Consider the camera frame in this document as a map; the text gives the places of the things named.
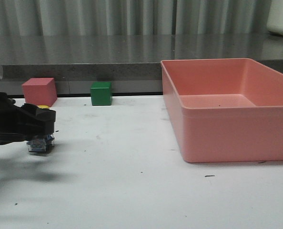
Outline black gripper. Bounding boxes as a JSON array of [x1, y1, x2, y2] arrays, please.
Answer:
[[0, 92, 56, 145]]

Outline yellow push button switch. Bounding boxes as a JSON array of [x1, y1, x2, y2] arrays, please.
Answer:
[[26, 104, 56, 154]]

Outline pink cube block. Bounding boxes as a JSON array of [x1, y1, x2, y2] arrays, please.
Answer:
[[22, 78, 57, 107]]

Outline green cube block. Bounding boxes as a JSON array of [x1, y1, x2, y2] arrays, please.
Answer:
[[90, 82, 112, 106]]

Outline grey stone counter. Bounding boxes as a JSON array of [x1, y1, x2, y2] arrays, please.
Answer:
[[0, 33, 283, 96]]

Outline pink plastic bin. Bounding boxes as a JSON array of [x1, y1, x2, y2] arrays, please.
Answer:
[[161, 58, 283, 163]]

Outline white appliance on counter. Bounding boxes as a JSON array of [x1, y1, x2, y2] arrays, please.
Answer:
[[266, 0, 283, 36]]

